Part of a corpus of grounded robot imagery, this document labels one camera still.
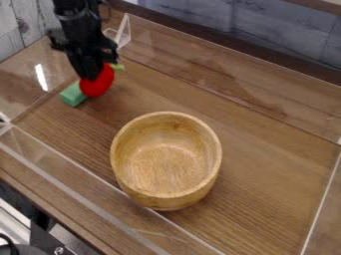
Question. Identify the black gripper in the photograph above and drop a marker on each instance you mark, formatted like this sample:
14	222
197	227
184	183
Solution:
89	48

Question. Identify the red plush strawberry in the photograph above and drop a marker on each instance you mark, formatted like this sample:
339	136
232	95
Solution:
94	88

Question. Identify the green rectangular block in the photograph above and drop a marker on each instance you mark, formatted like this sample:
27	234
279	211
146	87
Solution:
73	95

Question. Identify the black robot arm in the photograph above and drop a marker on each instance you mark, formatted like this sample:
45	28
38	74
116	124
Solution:
78	9

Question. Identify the wooden bowl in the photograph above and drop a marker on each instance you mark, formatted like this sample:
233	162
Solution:
166	157

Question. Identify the clear acrylic tray walls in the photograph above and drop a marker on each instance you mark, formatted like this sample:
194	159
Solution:
276	202

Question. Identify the black table clamp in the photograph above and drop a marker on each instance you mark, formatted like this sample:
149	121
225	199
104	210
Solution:
46	242

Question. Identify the clear acrylic corner bracket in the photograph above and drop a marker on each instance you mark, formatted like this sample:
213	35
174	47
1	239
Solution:
121	35

